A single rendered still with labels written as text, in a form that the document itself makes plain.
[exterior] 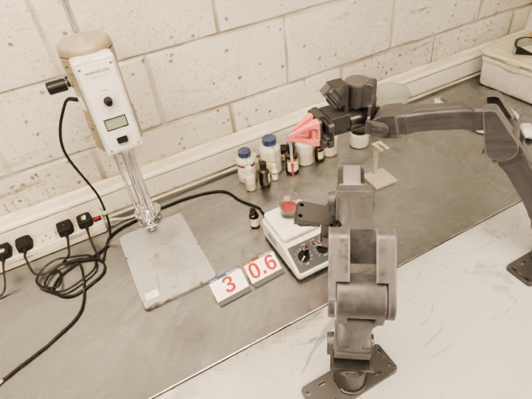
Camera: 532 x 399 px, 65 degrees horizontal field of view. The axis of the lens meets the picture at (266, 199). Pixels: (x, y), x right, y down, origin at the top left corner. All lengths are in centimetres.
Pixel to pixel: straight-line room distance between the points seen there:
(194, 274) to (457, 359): 65
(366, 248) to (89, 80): 57
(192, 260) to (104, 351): 31
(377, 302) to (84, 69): 63
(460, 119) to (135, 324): 89
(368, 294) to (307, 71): 106
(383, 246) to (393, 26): 122
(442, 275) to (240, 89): 82
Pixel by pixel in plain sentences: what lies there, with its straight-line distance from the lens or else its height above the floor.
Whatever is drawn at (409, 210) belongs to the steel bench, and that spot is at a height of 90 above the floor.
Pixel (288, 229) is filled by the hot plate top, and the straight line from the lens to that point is 110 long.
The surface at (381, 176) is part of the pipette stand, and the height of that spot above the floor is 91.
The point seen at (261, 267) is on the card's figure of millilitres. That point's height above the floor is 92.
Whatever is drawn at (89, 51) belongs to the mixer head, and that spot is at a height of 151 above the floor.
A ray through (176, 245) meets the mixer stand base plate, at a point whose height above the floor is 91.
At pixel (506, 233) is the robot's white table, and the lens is 131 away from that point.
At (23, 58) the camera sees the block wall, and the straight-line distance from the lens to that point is 123.
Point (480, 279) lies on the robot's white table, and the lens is 117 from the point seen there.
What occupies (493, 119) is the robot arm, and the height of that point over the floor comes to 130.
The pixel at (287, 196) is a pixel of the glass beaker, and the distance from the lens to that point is 113.
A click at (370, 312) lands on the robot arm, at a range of 59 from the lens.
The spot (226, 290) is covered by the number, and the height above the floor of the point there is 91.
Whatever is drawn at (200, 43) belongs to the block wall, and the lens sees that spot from 131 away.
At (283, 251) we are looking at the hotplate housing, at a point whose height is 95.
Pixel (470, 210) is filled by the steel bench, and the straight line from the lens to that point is 134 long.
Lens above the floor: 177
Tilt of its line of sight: 41 degrees down
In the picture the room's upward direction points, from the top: 7 degrees counter-clockwise
